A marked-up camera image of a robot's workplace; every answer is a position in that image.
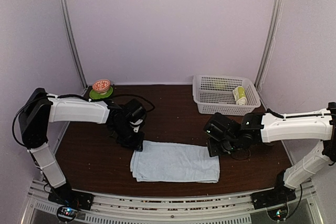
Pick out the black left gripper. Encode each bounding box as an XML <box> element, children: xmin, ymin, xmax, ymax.
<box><xmin>112</xmin><ymin>122</ymin><xmax>145</xmax><ymax>152</ymax></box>

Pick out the light blue towel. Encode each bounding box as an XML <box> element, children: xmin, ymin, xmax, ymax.
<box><xmin>130</xmin><ymin>141</ymin><xmax>220</xmax><ymax>183</ymax></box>

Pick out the white perforated plastic basket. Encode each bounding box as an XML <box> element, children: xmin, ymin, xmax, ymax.
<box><xmin>192</xmin><ymin>74</ymin><xmax>261</xmax><ymax>116</ymax></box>

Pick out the green crocodile pattern towel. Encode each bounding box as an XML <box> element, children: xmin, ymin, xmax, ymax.
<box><xmin>233</xmin><ymin>86</ymin><xmax>247</xmax><ymax>105</ymax></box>

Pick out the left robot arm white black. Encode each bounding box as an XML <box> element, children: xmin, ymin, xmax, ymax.
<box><xmin>14</xmin><ymin>88</ymin><xmax>148</xmax><ymax>205</ymax></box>

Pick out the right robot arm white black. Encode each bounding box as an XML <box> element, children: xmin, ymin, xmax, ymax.
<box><xmin>204</xmin><ymin>102</ymin><xmax>335</xmax><ymax>204</ymax></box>

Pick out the green plate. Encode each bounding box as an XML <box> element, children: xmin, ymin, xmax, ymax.
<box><xmin>89</xmin><ymin>86</ymin><xmax>113</xmax><ymax>100</ymax></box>

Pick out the red patterned ceramic bowl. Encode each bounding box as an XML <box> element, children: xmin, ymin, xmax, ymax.
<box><xmin>92</xmin><ymin>79</ymin><xmax>111</xmax><ymax>94</ymax></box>

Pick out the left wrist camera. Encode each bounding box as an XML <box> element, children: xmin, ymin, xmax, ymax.
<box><xmin>130</xmin><ymin>119</ymin><xmax>145</xmax><ymax>133</ymax></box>

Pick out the front aluminium rail panel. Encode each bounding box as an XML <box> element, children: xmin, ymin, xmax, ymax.
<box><xmin>19</xmin><ymin>179</ymin><xmax>325</xmax><ymax>224</ymax></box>

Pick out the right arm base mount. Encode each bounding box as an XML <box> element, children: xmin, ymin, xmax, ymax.
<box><xmin>251</xmin><ymin>176</ymin><xmax>303</xmax><ymax>223</ymax></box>

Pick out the black braided left cable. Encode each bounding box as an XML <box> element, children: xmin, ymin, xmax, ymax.
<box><xmin>12</xmin><ymin>92</ymin><xmax>155</xmax><ymax>146</ymax></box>

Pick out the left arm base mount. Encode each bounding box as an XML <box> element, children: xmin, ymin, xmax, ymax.
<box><xmin>48</xmin><ymin>182</ymin><xmax>94</xmax><ymax>223</ymax></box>

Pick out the left aluminium frame post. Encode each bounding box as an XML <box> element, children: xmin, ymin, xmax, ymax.
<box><xmin>60</xmin><ymin>0</ymin><xmax>88</xmax><ymax>89</ymax></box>

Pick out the aluminium frame post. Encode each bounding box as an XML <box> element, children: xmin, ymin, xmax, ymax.
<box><xmin>255</xmin><ymin>0</ymin><xmax>284</xmax><ymax>92</ymax></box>
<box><xmin>60</xmin><ymin>0</ymin><xmax>88</xmax><ymax>89</ymax></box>

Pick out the right aluminium frame post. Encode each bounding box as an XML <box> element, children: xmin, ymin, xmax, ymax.
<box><xmin>255</xmin><ymin>0</ymin><xmax>284</xmax><ymax>92</ymax></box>

